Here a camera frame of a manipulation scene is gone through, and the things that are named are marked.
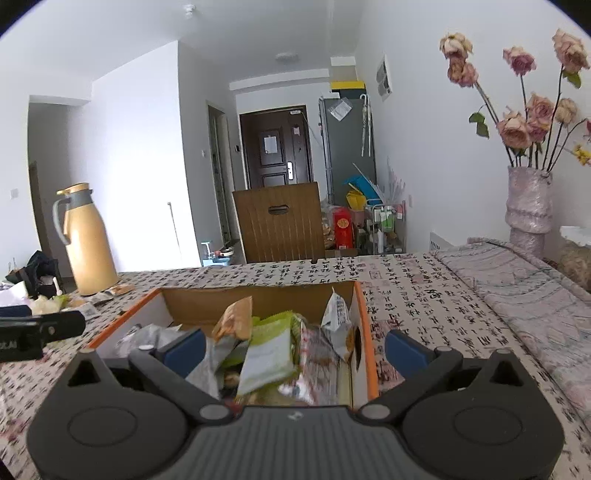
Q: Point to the yellow flower branches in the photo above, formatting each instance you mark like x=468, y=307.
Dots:
x=582, y=154

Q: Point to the pink textured vase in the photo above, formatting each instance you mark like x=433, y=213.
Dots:
x=528, y=212

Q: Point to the dark wooden door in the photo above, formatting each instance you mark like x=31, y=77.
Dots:
x=277, y=152

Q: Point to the red orange cardboard box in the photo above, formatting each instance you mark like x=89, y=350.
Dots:
x=194, y=300

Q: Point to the grey interior door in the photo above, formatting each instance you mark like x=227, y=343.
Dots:
x=220, y=180

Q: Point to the yellow thermos jug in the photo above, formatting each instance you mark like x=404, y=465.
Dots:
x=90, y=244

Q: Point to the brown biscuit snack packet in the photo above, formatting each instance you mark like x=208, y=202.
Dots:
x=233, y=321

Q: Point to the white radiator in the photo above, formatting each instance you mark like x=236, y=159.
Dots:
x=444, y=242

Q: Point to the blue plastic item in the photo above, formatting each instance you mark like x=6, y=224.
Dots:
x=362, y=185

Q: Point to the wooden chair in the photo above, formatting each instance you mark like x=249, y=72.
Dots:
x=277, y=226

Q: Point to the grey refrigerator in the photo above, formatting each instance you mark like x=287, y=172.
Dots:
x=346, y=157

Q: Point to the round ceiling lamp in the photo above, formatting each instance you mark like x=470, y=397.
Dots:
x=286, y=57

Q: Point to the white folded umbrella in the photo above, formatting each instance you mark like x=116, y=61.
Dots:
x=365, y=127

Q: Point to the white wall panel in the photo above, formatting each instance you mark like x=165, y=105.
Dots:
x=383, y=78

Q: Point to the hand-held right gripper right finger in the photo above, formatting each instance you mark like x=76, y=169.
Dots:
x=406, y=353

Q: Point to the dark bag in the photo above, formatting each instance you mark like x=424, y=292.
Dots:
x=39, y=272

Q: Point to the cream crumpled plastic bag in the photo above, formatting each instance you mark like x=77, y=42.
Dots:
x=44, y=305

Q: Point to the clear jar white lid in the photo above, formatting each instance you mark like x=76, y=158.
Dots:
x=577, y=263

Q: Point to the small brown pastry packet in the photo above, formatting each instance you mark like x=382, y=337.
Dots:
x=119, y=290

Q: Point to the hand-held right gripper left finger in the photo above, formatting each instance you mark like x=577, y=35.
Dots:
x=184, y=353

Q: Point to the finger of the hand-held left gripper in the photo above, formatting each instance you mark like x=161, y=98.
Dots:
x=16, y=311
x=62, y=326

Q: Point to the red gift box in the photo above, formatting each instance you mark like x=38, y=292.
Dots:
x=342, y=228

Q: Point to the green white snack packet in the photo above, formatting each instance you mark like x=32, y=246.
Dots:
x=268, y=360

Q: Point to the grey pink patterned cloth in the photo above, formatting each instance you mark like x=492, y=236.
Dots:
x=521, y=295

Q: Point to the white paper sheet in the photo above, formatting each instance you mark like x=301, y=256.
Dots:
x=341, y=110

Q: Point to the small blue stool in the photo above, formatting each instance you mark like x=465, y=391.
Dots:
x=214, y=256

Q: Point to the silver snack packet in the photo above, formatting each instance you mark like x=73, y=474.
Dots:
x=212, y=371

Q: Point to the yellow bag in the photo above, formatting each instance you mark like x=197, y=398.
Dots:
x=356, y=201

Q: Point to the dried pink rose bouquet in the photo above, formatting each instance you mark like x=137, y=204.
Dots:
x=521, y=124

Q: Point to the dried purple grass bunch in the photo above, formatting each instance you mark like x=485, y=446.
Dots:
x=396, y=182

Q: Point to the white smoke detector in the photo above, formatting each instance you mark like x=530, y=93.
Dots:
x=190, y=11

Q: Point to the yellow black box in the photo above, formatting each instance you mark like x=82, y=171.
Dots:
x=347, y=88

